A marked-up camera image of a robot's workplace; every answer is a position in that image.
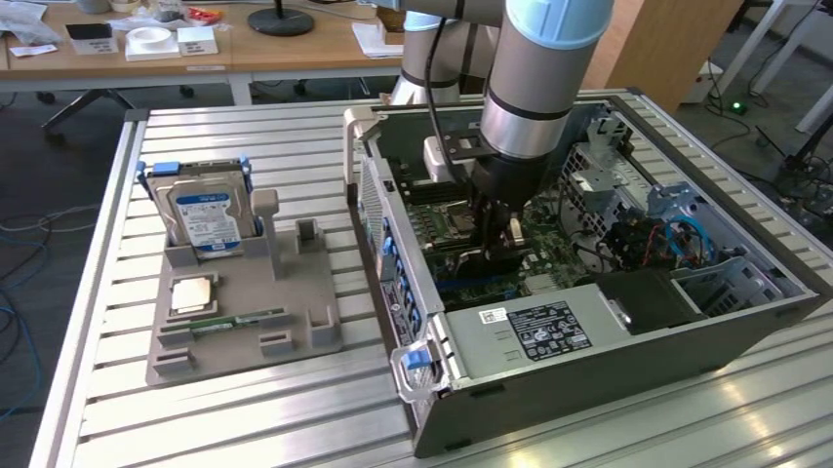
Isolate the light wooden desk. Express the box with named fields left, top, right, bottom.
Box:
left=231, top=0, right=587, bottom=92
left=0, top=0, right=235, bottom=94

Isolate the grey parts rack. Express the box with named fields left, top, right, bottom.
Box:
left=143, top=188, right=343, bottom=389

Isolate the blue case latch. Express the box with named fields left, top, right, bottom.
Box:
left=400, top=340, right=435, bottom=371

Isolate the white floor cable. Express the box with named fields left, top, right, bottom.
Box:
left=0, top=204, right=99, bottom=235

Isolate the black round lamp base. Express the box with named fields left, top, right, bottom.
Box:
left=245, top=0, right=317, bottom=36

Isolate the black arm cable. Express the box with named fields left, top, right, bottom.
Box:
left=423, top=14, right=474, bottom=189

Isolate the silver perforated disk bay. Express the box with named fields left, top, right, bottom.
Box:
left=558, top=104, right=658, bottom=245

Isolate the blue floor cable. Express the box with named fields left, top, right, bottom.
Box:
left=0, top=228, right=53, bottom=420

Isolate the white paper stack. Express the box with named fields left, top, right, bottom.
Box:
left=350, top=21, right=406, bottom=59

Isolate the green loose RAM stick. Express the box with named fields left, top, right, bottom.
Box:
left=187, top=311, right=287, bottom=333

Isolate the black desk foot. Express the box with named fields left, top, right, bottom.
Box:
left=38, top=87, right=137, bottom=142

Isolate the CPU socket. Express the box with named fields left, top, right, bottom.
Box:
left=442, top=202, right=483, bottom=235

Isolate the silver metal drive bracket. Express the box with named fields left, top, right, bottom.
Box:
left=669, top=255, right=789, bottom=318

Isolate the small white labelled box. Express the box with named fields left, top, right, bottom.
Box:
left=176, top=26, right=220, bottom=57

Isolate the white square tray box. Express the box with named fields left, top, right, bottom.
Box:
left=124, top=26, right=183, bottom=62

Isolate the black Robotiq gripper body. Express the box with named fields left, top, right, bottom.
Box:
left=468, top=154, right=546, bottom=214

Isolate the blue data wire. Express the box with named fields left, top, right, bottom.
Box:
left=666, top=214, right=717, bottom=269

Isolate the brown cardboard box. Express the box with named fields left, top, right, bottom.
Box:
left=376, top=0, right=408, bottom=33

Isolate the white tape roll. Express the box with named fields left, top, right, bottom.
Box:
left=128, top=27, right=169, bottom=48

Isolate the wooden cabinet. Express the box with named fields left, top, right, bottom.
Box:
left=571, top=0, right=747, bottom=113

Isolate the silver CPU chip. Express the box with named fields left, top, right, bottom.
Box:
left=169, top=279, right=215, bottom=313

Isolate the green motherboard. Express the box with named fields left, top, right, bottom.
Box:
left=395, top=165, right=591, bottom=306

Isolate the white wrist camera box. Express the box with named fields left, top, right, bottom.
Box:
left=422, top=136, right=480, bottom=184

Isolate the blue expansion slot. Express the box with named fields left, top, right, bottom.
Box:
left=434, top=272, right=515, bottom=292

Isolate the white device with red dot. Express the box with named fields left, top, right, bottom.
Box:
left=693, top=60, right=725, bottom=106

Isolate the crumpled clear plastic bag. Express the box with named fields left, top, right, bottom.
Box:
left=0, top=2, right=64, bottom=43

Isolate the grey power supply unit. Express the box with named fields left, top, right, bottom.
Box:
left=442, top=285, right=637, bottom=379

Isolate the black topped white box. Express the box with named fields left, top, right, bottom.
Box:
left=64, top=22, right=120, bottom=56

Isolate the Nvidia graphics card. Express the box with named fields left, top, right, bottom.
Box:
left=451, top=248, right=526, bottom=287

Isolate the open dark PC case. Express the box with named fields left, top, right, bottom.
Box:
left=342, top=95, right=819, bottom=459

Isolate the white table frame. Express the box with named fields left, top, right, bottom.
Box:
left=711, top=0, right=833, bottom=133

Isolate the hard disk with blue rails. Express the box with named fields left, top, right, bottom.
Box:
left=135, top=155, right=255, bottom=259

